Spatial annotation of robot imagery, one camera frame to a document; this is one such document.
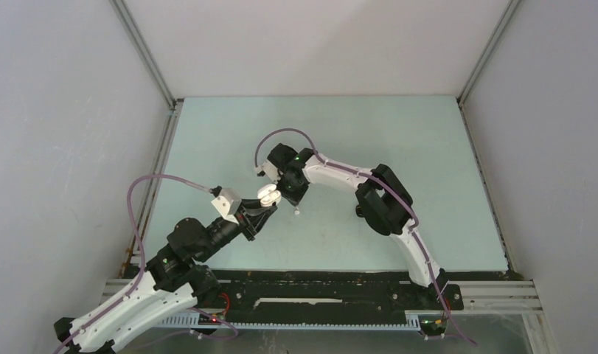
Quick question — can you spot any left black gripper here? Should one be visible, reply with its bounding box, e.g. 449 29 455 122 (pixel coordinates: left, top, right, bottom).
197 198 277 262

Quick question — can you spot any white earbud charging case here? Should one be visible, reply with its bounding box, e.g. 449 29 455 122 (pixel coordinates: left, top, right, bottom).
257 184 282 207

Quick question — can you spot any black earbud charging case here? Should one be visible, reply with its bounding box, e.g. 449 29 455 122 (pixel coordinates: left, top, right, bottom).
355 205 364 218

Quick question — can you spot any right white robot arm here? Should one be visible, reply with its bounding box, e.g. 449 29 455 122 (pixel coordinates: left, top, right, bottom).
255 144 448 308

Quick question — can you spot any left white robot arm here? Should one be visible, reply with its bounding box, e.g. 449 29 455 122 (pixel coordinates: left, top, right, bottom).
54 192 281 353

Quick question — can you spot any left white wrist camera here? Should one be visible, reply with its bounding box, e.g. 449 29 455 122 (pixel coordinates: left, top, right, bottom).
211 186 242 224

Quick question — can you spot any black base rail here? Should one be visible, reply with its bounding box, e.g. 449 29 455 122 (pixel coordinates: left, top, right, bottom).
125 268 465 327

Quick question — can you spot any white slotted cable duct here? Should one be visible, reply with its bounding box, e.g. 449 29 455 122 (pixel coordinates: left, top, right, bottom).
161 312 422 331

